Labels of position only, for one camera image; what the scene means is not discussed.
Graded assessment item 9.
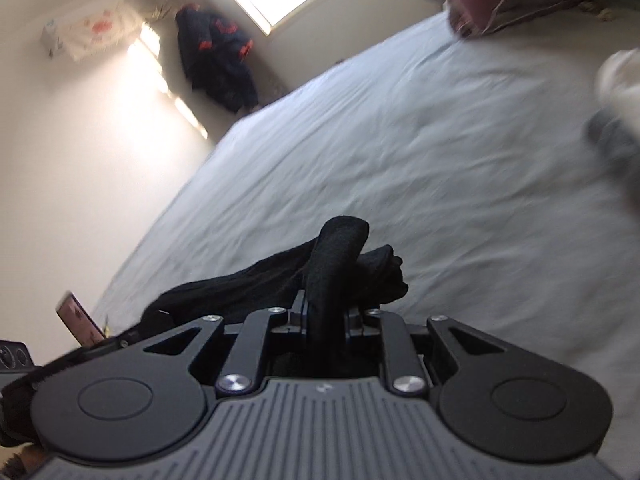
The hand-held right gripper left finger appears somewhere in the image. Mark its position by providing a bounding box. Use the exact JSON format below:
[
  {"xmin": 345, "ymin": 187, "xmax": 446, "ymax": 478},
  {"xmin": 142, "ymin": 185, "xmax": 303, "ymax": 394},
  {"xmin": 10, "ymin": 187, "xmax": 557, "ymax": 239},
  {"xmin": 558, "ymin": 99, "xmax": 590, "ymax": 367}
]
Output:
[{"xmin": 142, "ymin": 292, "xmax": 313, "ymax": 396}]

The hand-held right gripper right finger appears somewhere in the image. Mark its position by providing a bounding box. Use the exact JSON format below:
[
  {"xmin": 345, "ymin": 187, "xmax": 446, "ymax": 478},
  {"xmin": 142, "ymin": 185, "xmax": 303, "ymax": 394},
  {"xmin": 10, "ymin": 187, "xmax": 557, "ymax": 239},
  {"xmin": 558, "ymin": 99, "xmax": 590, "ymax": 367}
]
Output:
[{"xmin": 342, "ymin": 307, "xmax": 498, "ymax": 396}]

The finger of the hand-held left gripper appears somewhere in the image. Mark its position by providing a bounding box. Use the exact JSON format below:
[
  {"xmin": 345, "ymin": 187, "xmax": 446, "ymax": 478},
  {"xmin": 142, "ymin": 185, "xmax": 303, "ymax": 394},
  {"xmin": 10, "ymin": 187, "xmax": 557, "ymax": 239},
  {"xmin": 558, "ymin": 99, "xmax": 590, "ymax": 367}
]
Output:
[{"xmin": 45, "ymin": 336, "xmax": 147, "ymax": 370}]

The black knit garment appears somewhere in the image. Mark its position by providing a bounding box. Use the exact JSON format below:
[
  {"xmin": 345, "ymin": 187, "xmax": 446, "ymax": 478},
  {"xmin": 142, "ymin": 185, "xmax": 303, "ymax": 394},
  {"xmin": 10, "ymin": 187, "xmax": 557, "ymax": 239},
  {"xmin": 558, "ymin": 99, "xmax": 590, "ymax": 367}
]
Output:
[{"xmin": 135, "ymin": 215, "xmax": 410, "ymax": 380}]

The person's left hand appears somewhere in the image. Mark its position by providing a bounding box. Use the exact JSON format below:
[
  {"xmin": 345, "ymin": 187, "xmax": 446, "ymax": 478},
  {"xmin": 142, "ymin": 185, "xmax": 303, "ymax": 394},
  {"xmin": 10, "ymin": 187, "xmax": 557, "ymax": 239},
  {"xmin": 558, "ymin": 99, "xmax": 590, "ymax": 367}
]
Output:
[{"xmin": 12, "ymin": 445, "xmax": 48, "ymax": 478}]

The dark hanging jacket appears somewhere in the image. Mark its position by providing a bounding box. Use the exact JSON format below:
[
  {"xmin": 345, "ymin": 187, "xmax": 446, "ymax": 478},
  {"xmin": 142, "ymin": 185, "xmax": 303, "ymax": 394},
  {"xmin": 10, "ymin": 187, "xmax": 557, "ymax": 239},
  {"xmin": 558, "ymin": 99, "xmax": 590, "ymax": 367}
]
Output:
[{"xmin": 175, "ymin": 4, "xmax": 259, "ymax": 114}]

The folded grey garment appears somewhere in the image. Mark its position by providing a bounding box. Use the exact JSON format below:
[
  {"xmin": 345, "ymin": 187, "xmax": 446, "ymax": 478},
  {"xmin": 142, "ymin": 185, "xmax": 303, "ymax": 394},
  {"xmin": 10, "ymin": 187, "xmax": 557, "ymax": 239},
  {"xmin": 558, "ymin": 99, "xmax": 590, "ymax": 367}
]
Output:
[{"xmin": 584, "ymin": 110, "xmax": 640, "ymax": 188}]

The folded white garment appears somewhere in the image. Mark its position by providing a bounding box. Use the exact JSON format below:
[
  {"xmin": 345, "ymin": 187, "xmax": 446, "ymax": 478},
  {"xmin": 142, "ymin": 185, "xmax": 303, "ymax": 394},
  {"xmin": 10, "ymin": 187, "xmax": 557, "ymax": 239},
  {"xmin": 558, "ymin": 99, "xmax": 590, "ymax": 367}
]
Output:
[{"xmin": 595, "ymin": 49, "xmax": 640, "ymax": 128}]

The small brown object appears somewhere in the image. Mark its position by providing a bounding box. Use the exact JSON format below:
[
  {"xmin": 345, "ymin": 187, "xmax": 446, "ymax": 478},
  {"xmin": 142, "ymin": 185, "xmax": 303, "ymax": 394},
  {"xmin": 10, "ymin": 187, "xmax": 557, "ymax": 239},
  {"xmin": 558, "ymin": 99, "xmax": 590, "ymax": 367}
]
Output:
[{"xmin": 580, "ymin": 2, "xmax": 623, "ymax": 23}]

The white embroidered wall cloth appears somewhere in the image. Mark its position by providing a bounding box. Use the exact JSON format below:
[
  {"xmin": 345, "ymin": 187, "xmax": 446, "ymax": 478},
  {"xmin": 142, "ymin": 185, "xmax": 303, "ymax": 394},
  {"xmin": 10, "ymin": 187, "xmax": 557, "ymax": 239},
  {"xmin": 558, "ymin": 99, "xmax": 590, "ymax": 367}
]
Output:
[{"xmin": 55, "ymin": 0, "xmax": 147, "ymax": 63}]

